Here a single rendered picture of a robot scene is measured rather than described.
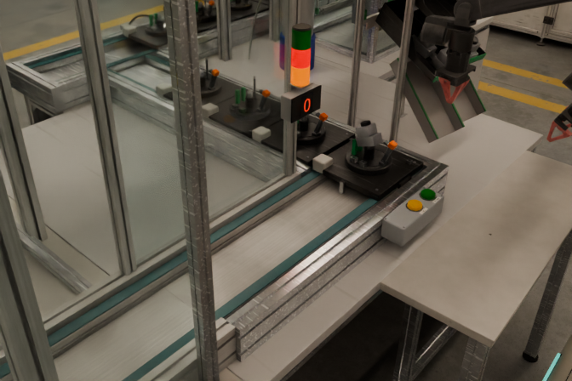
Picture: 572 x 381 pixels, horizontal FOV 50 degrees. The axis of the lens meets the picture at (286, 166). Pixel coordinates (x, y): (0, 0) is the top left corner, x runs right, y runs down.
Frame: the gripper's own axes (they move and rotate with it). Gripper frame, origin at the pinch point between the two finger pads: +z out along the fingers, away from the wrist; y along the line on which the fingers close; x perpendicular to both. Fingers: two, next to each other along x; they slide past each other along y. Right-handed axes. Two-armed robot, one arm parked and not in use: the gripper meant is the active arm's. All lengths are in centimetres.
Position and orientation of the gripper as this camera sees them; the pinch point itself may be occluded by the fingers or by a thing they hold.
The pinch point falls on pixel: (449, 99)
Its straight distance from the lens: 170.2
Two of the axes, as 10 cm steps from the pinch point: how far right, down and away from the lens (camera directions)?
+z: -0.3, 8.4, 5.4
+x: 7.4, 3.8, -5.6
